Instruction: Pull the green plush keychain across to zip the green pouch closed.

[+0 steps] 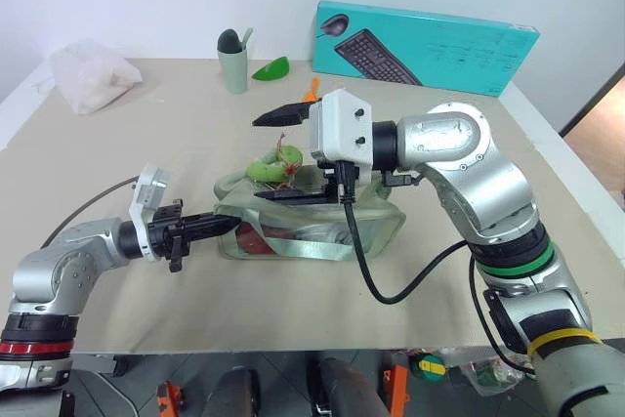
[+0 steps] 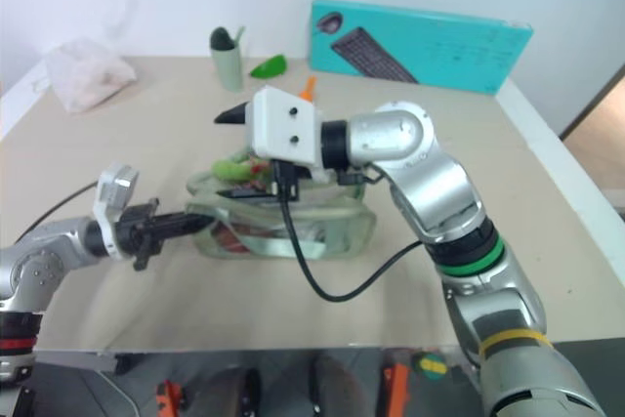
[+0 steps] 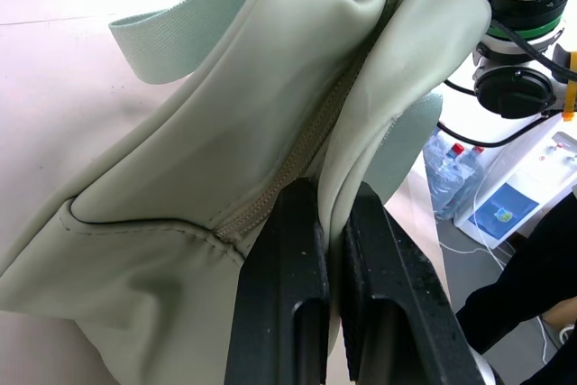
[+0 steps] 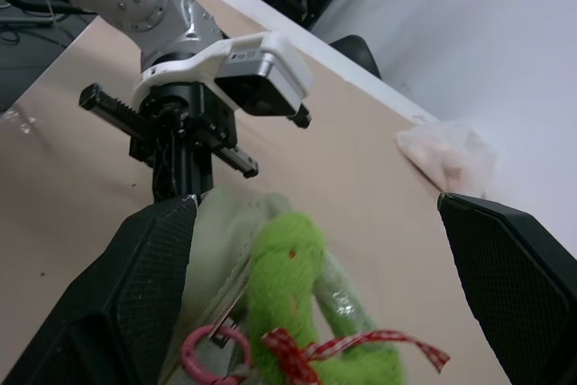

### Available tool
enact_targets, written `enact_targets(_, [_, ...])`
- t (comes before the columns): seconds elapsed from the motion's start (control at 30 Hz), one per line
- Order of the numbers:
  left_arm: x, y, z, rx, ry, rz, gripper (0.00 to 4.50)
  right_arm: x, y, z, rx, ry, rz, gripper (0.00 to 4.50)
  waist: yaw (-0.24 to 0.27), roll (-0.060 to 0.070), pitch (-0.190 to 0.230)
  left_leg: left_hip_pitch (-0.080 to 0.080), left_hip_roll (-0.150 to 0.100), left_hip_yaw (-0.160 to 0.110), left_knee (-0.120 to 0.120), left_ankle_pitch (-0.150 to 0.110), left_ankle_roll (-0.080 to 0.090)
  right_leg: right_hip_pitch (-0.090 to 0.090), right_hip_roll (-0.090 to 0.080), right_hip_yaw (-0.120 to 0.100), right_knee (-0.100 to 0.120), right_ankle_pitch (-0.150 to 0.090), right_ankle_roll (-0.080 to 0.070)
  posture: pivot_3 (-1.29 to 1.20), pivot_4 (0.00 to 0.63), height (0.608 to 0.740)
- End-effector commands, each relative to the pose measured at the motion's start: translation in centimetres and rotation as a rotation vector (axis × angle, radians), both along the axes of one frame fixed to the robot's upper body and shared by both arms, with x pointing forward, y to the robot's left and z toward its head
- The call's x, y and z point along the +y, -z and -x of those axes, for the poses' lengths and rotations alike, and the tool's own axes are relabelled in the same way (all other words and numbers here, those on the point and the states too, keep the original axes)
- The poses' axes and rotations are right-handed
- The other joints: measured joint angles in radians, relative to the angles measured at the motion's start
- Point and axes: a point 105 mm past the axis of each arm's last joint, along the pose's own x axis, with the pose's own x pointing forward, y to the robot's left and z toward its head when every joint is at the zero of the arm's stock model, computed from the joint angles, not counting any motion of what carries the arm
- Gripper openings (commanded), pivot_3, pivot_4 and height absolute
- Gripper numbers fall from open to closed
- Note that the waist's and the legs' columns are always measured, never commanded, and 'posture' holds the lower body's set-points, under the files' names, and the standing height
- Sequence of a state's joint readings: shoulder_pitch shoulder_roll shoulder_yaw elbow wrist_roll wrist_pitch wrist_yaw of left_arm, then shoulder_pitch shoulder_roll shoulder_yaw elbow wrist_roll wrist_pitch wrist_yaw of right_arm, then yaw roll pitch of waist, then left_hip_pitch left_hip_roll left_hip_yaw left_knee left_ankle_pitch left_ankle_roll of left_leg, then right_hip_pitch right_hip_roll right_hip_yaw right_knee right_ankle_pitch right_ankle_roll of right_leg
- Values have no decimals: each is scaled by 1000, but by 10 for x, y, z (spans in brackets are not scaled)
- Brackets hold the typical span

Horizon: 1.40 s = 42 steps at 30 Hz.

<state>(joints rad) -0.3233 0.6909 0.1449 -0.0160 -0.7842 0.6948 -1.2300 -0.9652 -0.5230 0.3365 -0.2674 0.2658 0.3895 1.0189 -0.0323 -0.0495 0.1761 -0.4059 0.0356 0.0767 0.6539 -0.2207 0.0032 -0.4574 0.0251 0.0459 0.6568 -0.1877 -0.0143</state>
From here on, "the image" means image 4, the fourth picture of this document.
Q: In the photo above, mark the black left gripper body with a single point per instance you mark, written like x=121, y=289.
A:
x=189, y=119

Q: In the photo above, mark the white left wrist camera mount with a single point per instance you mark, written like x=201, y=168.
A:
x=279, y=65

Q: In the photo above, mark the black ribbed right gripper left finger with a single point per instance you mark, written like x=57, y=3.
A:
x=112, y=295

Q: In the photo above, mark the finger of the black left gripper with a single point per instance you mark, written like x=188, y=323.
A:
x=167, y=177
x=197, y=175

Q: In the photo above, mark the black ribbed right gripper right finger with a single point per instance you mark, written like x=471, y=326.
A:
x=518, y=286

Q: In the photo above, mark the black rounded seat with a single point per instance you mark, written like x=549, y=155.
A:
x=358, y=53

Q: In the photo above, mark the crumpled white plastic bag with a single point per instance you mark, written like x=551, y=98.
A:
x=446, y=155

